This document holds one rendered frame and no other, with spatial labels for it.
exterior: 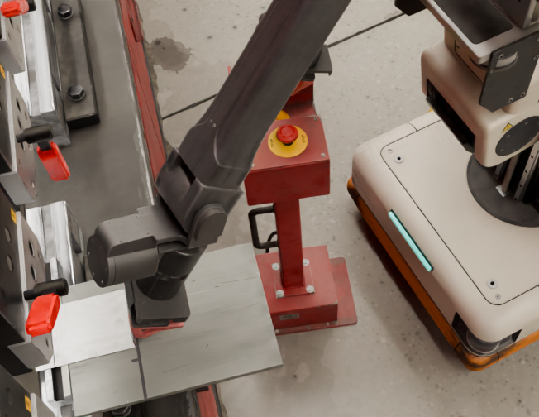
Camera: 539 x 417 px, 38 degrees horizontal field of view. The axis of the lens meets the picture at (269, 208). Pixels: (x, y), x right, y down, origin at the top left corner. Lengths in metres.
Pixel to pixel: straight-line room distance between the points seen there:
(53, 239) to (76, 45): 0.44
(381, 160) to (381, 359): 0.51
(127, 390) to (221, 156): 0.36
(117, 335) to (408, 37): 1.84
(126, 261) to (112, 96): 0.64
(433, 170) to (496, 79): 0.76
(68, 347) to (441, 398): 1.20
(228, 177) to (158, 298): 0.20
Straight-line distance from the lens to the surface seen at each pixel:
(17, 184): 0.90
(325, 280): 2.01
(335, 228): 2.22
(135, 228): 0.83
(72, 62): 1.45
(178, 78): 2.59
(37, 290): 0.79
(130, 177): 1.31
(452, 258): 1.88
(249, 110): 0.76
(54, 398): 1.03
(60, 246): 1.16
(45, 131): 0.91
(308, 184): 1.46
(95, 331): 1.05
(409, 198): 1.95
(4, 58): 1.04
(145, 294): 0.93
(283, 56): 0.74
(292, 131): 1.40
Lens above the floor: 1.93
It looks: 59 degrees down
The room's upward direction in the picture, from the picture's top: 7 degrees counter-clockwise
